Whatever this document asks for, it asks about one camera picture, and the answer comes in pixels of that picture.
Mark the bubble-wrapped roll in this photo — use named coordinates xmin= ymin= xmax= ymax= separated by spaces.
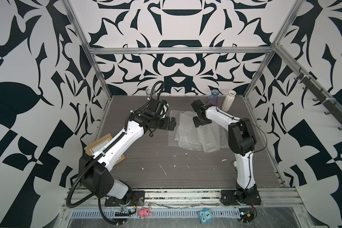
xmin=197 ymin=123 xmax=220 ymax=153

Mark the bubble wrap around vase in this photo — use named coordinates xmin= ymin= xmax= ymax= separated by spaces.
xmin=168 ymin=110 xmax=229 ymax=150

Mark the purple blue glass vase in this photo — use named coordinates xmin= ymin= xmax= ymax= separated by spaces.
xmin=207 ymin=89 xmax=220 ymax=106

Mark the clear glass vase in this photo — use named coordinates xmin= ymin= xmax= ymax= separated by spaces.
xmin=146 ymin=87 xmax=155 ymax=99

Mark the white ribbed ceramic vase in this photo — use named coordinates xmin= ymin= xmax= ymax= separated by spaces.
xmin=221 ymin=90 xmax=237 ymax=112

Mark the bubble-wrapped cylinder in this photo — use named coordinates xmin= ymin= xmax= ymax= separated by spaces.
xmin=175 ymin=111 xmax=203 ymax=151

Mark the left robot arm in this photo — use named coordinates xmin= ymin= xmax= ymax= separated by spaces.
xmin=66 ymin=81 xmax=176 ymax=208

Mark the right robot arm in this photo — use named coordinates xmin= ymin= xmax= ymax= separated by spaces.
xmin=192 ymin=99 xmax=257 ymax=200

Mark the white alarm clock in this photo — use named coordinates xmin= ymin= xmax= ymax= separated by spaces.
xmin=232 ymin=161 xmax=238 ymax=173

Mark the pink toy figure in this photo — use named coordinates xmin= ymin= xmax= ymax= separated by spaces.
xmin=137 ymin=207 xmax=152 ymax=219

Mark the blue toy figure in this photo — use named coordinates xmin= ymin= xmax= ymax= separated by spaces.
xmin=198 ymin=208 xmax=214 ymax=224

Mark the left circuit board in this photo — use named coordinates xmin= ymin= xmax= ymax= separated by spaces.
xmin=114 ymin=207 xmax=137 ymax=217

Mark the circuit board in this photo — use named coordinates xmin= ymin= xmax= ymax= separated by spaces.
xmin=114 ymin=207 xmax=137 ymax=217
xmin=238 ymin=207 xmax=257 ymax=224

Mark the right circuit board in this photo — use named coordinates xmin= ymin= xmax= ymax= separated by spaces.
xmin=238 ymin=207 xmax=257 ymax=224

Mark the wooden picture frame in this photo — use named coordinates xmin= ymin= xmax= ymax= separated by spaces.
xmin=85 ymin=134 xmax=113 ymax=155

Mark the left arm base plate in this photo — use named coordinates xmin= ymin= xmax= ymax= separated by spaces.
xmin=104 ymin=190 xmax=145 ymax=207

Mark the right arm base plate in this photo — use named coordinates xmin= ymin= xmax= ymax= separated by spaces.
xmin=220 ymin=189 xmax=261 ymax=206

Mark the white perforated cable duct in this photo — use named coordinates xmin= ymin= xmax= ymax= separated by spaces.
xmin=71 ymin=208 xmax=240 ymax=219

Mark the black corrugated cable hose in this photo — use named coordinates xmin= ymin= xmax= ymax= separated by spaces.
xmin=97 ymin=198 xmax=126 ymax=226

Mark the black hook rail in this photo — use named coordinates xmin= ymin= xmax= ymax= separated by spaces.
xmin=294 ymin=67 xmax=342 ymax=131

